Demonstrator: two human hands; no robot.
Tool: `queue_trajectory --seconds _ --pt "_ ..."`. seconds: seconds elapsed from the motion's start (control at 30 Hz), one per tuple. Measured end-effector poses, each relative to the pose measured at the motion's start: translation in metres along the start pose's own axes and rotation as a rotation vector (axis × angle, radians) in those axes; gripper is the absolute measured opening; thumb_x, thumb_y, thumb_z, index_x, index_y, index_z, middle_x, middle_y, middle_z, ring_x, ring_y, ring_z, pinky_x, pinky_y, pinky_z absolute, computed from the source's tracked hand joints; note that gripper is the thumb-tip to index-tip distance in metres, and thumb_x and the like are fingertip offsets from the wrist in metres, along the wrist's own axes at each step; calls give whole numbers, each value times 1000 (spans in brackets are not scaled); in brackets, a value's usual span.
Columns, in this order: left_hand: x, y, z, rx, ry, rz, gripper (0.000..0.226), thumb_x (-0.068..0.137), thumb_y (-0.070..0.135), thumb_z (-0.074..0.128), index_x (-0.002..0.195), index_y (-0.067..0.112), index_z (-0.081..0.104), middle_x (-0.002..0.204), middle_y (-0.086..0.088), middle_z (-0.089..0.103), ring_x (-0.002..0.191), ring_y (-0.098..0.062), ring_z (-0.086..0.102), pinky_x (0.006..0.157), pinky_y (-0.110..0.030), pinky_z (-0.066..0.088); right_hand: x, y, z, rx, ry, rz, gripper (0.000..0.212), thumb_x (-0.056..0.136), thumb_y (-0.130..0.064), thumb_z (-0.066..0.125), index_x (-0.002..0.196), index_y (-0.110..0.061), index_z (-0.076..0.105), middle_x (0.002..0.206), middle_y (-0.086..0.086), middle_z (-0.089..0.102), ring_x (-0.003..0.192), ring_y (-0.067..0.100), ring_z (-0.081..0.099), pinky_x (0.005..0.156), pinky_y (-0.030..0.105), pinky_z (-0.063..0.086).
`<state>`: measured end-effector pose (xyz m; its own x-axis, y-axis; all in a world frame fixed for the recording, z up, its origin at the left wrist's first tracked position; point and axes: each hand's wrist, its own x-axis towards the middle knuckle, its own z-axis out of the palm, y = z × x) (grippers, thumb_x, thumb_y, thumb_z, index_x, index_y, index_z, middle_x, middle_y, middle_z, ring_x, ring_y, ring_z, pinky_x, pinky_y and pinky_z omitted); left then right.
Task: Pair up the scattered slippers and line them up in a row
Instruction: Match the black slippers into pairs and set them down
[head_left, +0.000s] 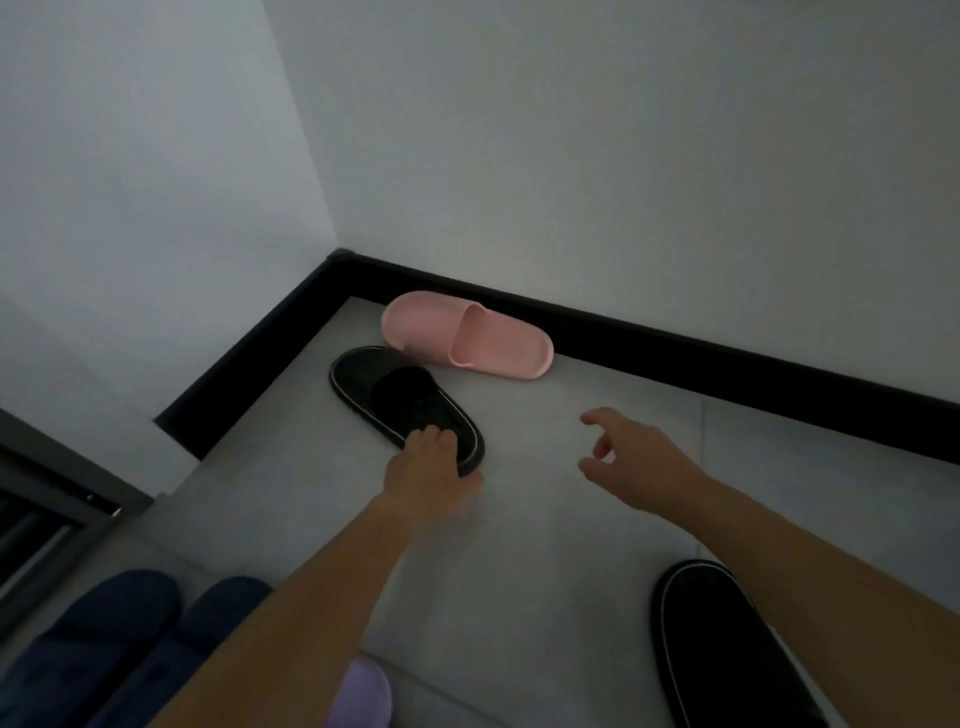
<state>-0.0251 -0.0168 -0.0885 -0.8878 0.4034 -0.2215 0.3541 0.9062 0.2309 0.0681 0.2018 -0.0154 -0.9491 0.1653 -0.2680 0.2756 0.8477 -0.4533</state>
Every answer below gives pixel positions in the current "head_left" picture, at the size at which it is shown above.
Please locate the person's right hand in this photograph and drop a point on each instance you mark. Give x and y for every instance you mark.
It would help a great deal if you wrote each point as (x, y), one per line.
(645, 465)

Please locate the person's left hand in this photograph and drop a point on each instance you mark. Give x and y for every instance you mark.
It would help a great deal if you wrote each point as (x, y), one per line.
(427, 476)

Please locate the black slipper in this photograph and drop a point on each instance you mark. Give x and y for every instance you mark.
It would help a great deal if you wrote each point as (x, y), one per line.
(720, 652)
(375, 390)

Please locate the pink slipper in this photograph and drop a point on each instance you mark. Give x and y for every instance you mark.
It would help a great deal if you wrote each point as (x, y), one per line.
(480, 337)

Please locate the purple slipper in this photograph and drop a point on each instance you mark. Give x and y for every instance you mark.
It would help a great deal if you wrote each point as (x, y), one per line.
(364, 697)

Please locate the navy blue slipper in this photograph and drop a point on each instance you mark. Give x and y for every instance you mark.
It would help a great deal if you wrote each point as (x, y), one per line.
(195, 622)
(82, 645)

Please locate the person's right forearm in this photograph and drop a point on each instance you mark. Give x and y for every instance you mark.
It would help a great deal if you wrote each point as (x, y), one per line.
(840, 592)

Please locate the person's left forearm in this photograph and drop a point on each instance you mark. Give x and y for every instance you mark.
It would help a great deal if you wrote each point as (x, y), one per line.
(300, 622)

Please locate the black baseboard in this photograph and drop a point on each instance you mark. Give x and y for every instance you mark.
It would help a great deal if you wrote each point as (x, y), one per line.
(675, 360)

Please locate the metal sliding door frame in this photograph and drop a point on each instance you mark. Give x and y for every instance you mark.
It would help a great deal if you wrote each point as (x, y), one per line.
(45, 510)

